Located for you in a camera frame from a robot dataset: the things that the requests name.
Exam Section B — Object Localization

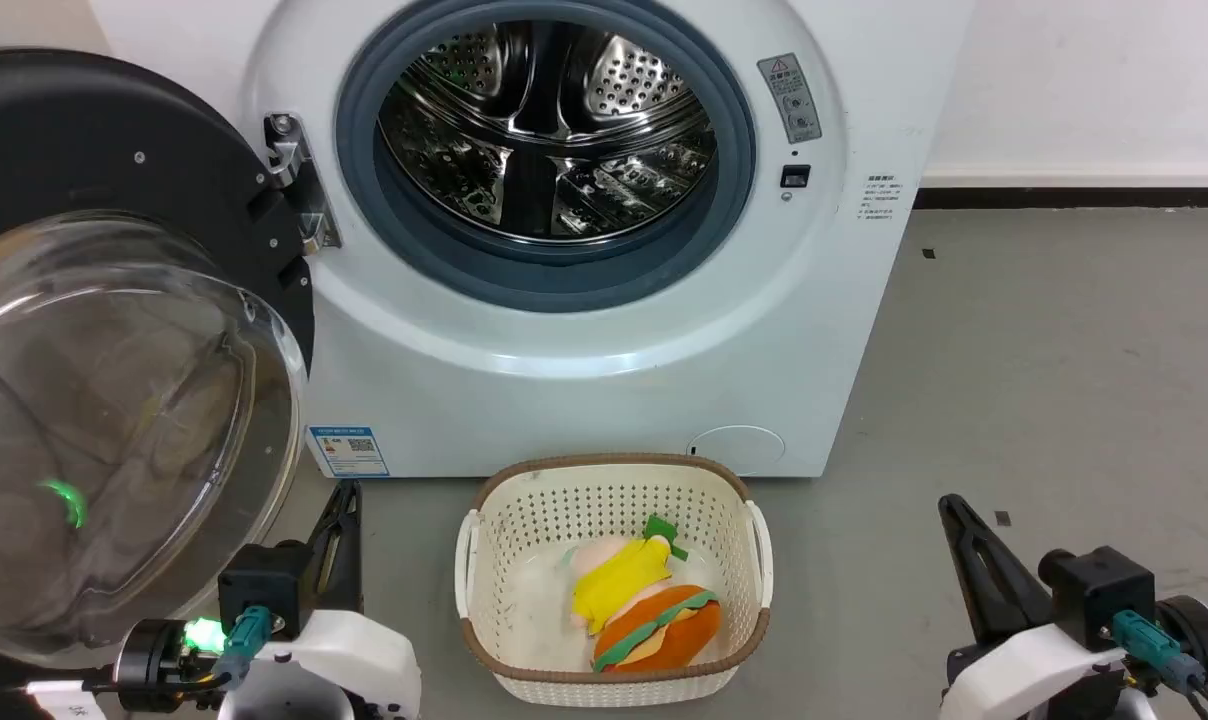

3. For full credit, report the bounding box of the white front-load washing machine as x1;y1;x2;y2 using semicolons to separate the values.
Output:
88;0;976;480

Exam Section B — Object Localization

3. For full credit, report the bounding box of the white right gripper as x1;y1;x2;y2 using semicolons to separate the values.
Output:
938;493;1133;720

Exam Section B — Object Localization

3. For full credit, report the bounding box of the black round glass door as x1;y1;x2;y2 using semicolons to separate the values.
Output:
0;48;317;670

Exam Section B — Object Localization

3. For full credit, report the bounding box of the yellow plush doll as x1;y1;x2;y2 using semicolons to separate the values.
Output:
564;515;690;637

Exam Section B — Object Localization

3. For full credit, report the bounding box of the round white filter cover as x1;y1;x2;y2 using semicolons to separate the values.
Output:
685;425;788;477

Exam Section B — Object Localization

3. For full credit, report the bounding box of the grey warning sticker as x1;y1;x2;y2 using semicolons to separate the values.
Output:
757;53;823;145

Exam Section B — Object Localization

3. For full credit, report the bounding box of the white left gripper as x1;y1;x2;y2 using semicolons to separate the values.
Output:
216;480;424;720

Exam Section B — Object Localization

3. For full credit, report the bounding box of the blue energy label sticker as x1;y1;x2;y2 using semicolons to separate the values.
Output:
306;426;391;479

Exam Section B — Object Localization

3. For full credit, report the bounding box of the teal-plug right gripper cable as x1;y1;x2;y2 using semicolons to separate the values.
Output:
1111;609;1208;720

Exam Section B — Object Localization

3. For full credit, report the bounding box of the teal-plug gripper cable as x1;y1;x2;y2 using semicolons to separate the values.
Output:
1111;609;1208;720
24;604;272;697

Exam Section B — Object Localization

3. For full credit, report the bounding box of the white plastic laundry basket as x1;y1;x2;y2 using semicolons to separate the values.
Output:
453;453;775;709

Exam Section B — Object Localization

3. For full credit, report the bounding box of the teal-plug left gripper cable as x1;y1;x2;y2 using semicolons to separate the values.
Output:
24;604;272;697

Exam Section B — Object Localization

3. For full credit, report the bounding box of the orange hamburger plush toy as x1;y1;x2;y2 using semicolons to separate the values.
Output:
591;585;724;674

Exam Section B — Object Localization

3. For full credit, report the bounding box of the metal door hinge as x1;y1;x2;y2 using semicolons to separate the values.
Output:
263;112;343;255

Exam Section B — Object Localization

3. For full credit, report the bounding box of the small printed text sticker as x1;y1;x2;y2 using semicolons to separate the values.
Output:
860;174;902;224

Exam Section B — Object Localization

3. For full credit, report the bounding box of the stainless steel drum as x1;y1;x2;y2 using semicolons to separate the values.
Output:
377;20;719;244

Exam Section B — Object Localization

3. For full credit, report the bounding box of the black wall baseboard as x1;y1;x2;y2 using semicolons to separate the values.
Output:
911;186;1208;210

